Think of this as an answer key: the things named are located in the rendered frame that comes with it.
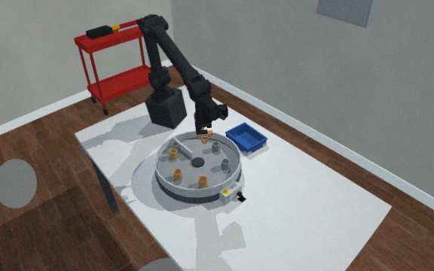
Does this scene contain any blue crate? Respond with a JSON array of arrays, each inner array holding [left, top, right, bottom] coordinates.
[[225, 123, 267, 156]]

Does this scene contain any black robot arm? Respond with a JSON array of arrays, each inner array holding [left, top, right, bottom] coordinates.
[[136, 14, 228, 123]]

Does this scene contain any grey metal ring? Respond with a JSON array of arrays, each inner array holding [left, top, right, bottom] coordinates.
[[172, 142, 180, 152], [212, 142, 220, 152], [222, 159, 229, 170]]

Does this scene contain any bronze bushing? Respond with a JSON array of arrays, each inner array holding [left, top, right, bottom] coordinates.
[[170, 148, 178, 159], [199, 176, 207, 187], [173, 169, 182, 180]]

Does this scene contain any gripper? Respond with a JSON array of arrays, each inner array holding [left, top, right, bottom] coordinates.
[[194, 109, 212, 144]]

